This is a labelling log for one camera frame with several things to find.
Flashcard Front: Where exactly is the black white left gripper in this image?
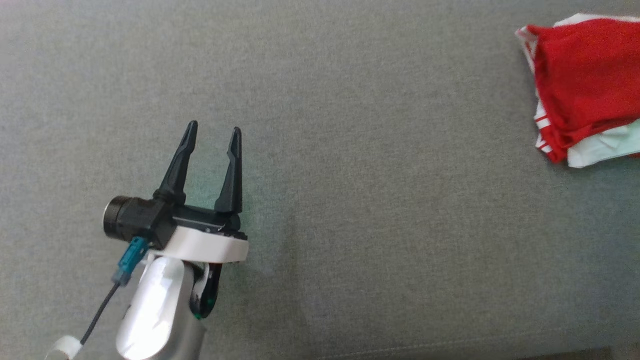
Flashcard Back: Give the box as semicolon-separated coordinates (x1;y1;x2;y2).
149;120;250;264

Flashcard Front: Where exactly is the red and white garment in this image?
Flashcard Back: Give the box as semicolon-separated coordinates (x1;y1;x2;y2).
514;13;640;169

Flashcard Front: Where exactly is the large grey sofa chaise cushion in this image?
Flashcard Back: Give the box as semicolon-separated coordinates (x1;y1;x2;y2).
0;0;640;360

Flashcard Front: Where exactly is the black cable with teal connector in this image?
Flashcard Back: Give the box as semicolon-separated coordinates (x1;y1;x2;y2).
79;236;151;347

